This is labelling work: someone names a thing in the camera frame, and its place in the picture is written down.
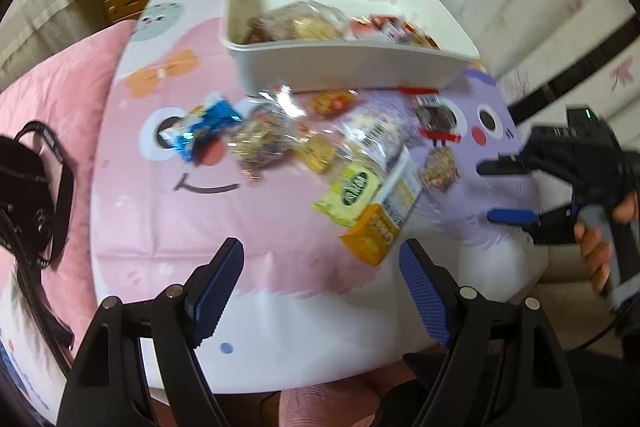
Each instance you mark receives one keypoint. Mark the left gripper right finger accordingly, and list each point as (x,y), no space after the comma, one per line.
(504,365)

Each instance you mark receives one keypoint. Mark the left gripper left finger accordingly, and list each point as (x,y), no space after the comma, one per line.
(107,385)

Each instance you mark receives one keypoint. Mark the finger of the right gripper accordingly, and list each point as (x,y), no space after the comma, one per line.
(505,166)
(512,216)

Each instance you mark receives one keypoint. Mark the white red chip packet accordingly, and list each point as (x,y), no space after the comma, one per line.
(378,28)

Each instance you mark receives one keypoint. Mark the clear bag yellow rice cake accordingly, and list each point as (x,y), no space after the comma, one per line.
(316,21)

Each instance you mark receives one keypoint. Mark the right hand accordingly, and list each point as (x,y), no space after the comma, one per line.
(595,251)

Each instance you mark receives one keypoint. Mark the dark brownie clear wrapper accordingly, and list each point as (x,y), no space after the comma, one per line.
(437,121)

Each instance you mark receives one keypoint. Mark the clear wrapped white pastry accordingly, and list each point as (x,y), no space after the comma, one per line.
(374,134)

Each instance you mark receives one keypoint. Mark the white yellow protein bar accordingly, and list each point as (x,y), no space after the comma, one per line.
(372,238)

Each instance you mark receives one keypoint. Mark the yellow cake in bin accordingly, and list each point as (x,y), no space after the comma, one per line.
(417,37)

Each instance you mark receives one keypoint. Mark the green yellow snack packet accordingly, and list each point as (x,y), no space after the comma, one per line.
(349,194)

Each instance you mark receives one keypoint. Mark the orange red candy packet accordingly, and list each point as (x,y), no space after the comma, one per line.
(328,104)

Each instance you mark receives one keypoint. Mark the gold wrapped candy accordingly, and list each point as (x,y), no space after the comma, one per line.
(316,152)

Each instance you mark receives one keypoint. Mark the white plastic storage bin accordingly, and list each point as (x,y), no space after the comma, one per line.
(317,45)

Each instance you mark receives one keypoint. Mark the blue white snack packet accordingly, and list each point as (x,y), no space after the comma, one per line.
(215,115)

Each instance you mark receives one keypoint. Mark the nut cluster clear wrapper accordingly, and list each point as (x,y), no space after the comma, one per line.
(273,123)

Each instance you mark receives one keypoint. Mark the wrapped bread in bin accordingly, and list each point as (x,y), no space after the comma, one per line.
(274,25)

